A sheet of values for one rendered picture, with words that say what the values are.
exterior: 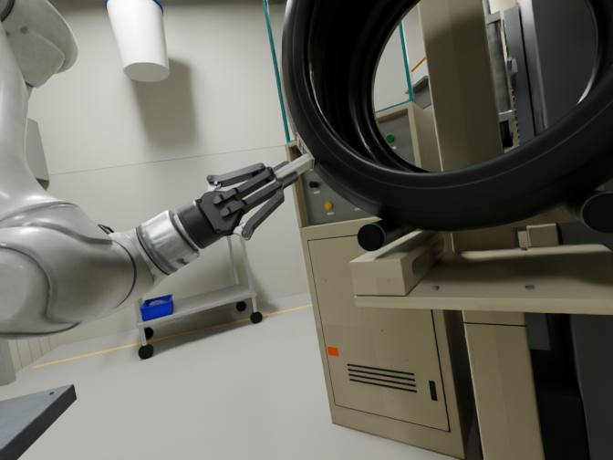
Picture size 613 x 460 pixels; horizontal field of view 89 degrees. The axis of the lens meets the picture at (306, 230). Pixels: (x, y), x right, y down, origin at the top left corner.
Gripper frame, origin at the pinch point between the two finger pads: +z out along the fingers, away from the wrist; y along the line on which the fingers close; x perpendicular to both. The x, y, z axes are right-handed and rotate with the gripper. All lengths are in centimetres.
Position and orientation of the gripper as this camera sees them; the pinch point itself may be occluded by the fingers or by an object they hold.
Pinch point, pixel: (294, 169)
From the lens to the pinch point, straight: 54.8
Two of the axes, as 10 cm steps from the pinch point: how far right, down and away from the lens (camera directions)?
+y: 5.5, 8.0, -2.4
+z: 8.3, -5.2, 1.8
